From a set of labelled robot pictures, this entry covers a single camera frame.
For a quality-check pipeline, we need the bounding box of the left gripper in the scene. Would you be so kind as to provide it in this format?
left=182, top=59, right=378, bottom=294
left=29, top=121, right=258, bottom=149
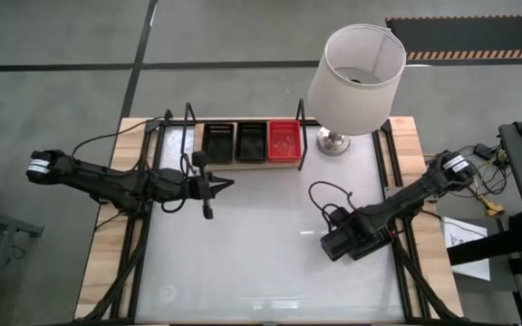
left=183, top=166, right=236, bottom=220

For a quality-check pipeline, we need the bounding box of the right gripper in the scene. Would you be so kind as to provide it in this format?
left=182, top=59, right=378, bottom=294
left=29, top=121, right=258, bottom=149
left=319, top=219, right=393, bottom=263

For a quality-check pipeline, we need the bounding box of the black slotted plastic basket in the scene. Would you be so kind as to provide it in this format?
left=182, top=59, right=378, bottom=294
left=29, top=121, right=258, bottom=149
left=200, top=121, right=236, bottom=165
left=235, top=120, right=269, bottom=164

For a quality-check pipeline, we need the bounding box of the red slotted plastic basket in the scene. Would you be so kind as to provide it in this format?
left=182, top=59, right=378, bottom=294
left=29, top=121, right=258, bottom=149
left=267, top=119, right=303, bottom=164

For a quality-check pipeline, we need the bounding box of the white paper sheet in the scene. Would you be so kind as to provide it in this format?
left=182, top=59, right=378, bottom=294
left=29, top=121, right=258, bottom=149
left=441, top=216, right=492, bottom=282

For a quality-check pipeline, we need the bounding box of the table lamp with white shade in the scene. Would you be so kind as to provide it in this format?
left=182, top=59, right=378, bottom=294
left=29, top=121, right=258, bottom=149
left=306, top=23, right=408, bottom=158

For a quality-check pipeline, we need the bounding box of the black mat with hazard stripes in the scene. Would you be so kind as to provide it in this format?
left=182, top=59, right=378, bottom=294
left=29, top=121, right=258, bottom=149
left=385, top=14, right=522, bottom=62

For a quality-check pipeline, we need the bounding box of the wooden shelf with black frame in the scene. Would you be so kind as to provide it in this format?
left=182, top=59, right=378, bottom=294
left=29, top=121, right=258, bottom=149
left=179, top=98, right=310, bottom=176

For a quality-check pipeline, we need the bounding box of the black left wrist camera cable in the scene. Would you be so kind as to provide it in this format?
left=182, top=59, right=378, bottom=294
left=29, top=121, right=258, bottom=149
left=159, top=151, right=195, bottom=215

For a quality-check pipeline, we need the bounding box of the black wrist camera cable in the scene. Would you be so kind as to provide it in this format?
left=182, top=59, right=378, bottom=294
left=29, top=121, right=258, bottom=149
left=159, top=151, right=195, bottom=215
left=308, top=180, right=353, bottom=227

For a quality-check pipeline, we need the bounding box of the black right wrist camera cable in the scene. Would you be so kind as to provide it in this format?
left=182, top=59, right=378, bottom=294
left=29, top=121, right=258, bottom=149
left=308, top=180, right=353, bottom=227

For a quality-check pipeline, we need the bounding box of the black aluminium rig frame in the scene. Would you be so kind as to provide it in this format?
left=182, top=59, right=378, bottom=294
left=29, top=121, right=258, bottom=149
left=72, top=108, right=464, bottom=326

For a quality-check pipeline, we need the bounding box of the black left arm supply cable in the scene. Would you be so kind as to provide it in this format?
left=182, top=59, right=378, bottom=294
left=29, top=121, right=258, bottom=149
left=71, top=116, right=167, bottom=158

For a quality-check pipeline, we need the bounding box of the yellow cable connector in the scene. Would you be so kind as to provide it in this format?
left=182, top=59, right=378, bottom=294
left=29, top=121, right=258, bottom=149
left=478, top=194, right=507, bottom=218

